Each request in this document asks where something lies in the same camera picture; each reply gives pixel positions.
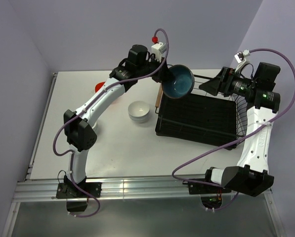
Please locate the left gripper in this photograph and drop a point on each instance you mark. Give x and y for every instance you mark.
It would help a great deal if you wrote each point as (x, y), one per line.
(164, 75)

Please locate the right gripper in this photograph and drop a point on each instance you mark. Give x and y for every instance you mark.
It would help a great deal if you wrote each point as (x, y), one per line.
(223, 81)

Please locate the blue ceramic bowl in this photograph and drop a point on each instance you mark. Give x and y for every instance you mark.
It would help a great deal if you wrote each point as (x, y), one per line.
(179, 82)

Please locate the orange bowl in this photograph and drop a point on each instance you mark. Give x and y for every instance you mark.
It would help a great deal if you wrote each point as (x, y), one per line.
(98, 86)

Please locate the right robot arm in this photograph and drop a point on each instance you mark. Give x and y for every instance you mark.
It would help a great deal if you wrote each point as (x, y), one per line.
(250, 176)

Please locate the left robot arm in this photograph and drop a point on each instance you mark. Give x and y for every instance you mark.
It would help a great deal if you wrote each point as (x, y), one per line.
(78, 124)

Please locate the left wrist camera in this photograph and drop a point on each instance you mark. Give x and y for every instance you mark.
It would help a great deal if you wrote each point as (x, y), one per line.
(158, 48)

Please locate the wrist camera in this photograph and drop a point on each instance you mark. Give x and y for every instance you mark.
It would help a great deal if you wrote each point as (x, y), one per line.
(241, 59)
(158, 48)

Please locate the black wire dish rack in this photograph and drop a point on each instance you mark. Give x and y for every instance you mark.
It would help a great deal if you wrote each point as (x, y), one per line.
(201, 117)

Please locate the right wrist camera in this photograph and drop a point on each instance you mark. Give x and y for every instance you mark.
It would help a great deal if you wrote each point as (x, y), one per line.
(241, 59)

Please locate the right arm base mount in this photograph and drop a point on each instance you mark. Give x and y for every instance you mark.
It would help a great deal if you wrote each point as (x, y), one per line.
(211, 196)

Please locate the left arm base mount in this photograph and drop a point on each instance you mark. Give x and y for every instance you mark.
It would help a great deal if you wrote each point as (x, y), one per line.
(76, 200)

